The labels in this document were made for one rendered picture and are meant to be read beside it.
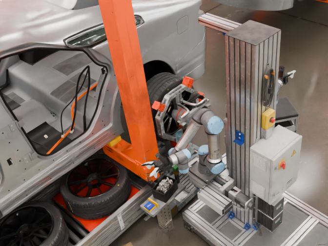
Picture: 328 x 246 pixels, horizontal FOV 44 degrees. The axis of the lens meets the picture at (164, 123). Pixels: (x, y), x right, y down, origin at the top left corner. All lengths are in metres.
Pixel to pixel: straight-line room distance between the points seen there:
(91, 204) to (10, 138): 0.97
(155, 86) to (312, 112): 2.26
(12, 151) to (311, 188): 2.86
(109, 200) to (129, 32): 1.60
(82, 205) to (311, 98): 3.22
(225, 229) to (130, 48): 1.82
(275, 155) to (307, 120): 2.31
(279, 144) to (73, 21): 1.88
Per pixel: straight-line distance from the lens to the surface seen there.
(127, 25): 2.87
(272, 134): 3.08
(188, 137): 3.02
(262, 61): 2.65
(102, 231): 3.75
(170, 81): 3.80
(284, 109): 4.77
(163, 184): 3.66
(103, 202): 3.76
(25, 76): 4.80
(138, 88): 3.12
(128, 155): 3.80
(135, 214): 3.95
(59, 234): 3.66
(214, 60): 6.34
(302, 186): 4.41
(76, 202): 3.82
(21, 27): 3.37
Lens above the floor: 3.26
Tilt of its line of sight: 39 degrees down
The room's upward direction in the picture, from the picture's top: 9 degrees counter-clockwise
